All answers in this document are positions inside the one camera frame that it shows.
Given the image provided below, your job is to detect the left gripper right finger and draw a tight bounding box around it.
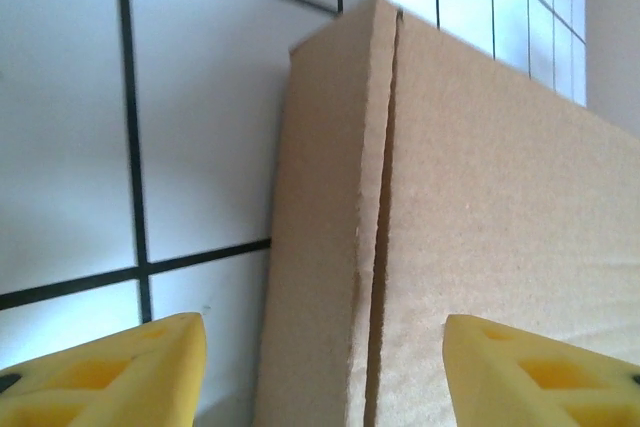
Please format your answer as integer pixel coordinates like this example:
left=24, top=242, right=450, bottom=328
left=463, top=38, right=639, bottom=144
left=443, top=313, right=640, bottom=427

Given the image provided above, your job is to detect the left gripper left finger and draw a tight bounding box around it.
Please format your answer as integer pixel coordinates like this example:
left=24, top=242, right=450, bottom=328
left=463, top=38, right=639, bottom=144
left=0, top=312, right=209, bottom=427

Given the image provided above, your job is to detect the brown cardboard mailer box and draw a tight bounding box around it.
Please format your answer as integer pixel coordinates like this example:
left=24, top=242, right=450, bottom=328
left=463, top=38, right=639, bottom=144
left=253, top=0, right=640, bottom=427

